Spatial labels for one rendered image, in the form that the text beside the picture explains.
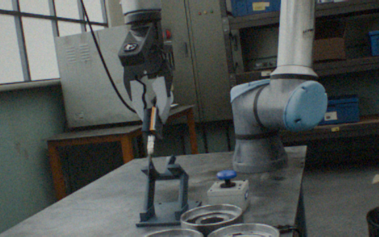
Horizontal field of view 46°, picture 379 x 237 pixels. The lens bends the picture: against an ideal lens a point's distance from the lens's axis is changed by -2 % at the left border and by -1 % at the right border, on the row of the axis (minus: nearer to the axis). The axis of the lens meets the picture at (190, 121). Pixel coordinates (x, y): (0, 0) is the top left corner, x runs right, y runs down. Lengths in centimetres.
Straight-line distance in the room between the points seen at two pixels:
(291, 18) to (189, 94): 354
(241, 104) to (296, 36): 22
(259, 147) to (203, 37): 343
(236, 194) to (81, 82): 234
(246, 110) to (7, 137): 194
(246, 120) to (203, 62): 340
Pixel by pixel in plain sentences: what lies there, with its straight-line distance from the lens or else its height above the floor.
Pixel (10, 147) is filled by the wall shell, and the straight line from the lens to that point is 289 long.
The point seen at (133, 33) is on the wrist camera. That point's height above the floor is 116.
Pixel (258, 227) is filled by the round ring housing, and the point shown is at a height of 84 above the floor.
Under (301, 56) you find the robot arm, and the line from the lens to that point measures 111.
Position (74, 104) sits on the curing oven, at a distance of 316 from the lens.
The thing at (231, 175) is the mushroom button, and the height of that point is 87.
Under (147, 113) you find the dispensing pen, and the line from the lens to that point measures 87.
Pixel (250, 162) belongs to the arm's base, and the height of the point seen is 83.
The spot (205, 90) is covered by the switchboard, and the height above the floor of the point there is 87.
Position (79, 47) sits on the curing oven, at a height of 134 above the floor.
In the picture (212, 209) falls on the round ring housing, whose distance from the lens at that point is 82.
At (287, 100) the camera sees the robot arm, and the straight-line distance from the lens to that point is 107.
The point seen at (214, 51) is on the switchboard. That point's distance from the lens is 453.
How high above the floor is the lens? 108
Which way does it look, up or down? 6 degrees down
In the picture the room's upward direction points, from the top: 8 degrees counter-clockwise
